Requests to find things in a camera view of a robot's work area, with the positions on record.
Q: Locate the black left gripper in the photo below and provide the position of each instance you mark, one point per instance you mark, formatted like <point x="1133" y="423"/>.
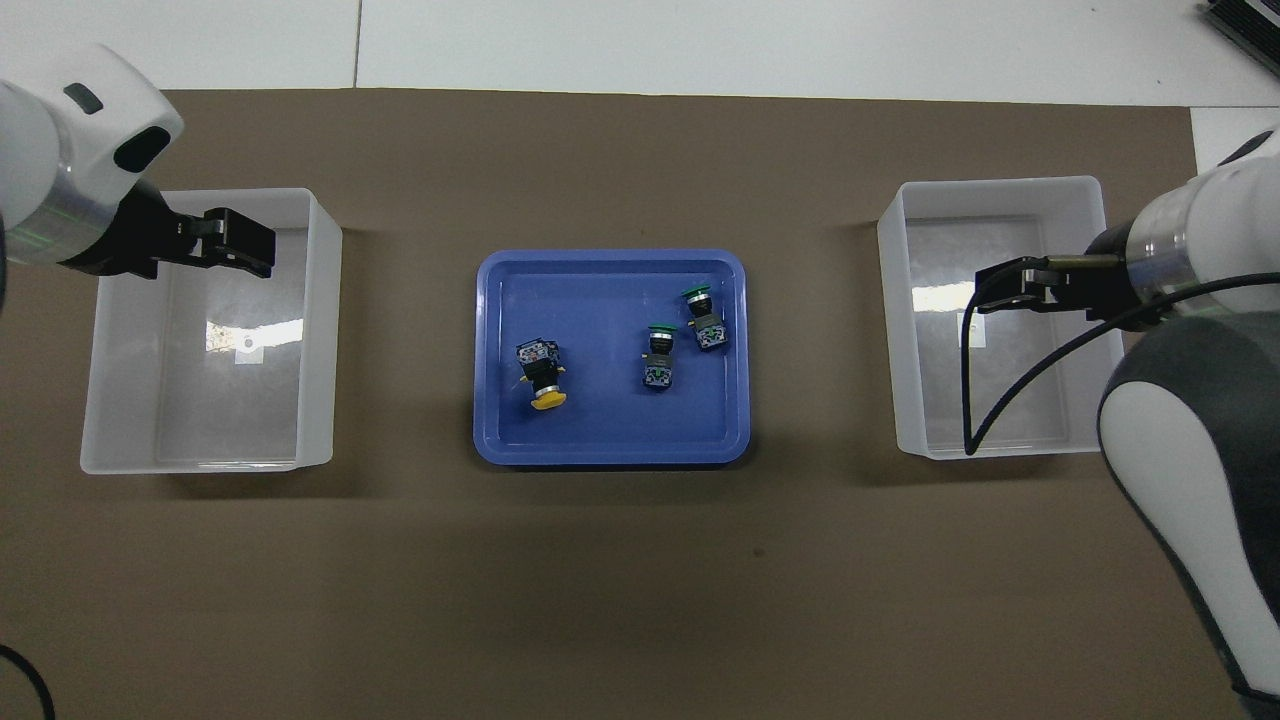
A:
<point x="140" y="240"/>

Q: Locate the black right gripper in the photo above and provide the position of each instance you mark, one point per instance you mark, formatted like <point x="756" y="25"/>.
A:
<point x="1110" y="285"/>

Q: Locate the green push button switch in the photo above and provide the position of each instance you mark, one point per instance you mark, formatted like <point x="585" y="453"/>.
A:
<point x="712" y="333"/>
<point x="657" y="375"/>

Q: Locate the yellow push button switch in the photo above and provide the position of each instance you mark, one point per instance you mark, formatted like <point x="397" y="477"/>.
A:
<point x="540" y="372"/>

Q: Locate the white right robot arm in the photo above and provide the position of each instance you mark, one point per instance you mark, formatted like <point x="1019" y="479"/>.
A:
<point x="1200" y="450"/>

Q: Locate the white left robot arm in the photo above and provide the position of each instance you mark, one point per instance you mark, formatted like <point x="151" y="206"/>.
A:
<point x="60" y="150"/>

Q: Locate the translucent white plastic box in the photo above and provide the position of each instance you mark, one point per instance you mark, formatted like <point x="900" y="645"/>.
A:
<point x="940" y="400"/>
<point x="230" y="420"/>

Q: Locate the dark grey ribbed device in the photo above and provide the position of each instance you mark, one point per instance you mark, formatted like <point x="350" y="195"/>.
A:
<point x="1245" y="20"/>

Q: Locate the blue plastic tray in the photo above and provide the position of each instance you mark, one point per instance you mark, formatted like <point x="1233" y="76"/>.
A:
<point x="600" y="420"/>

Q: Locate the brown table mat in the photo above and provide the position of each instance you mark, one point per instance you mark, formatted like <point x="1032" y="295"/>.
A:
<point x="600" y="580"/>

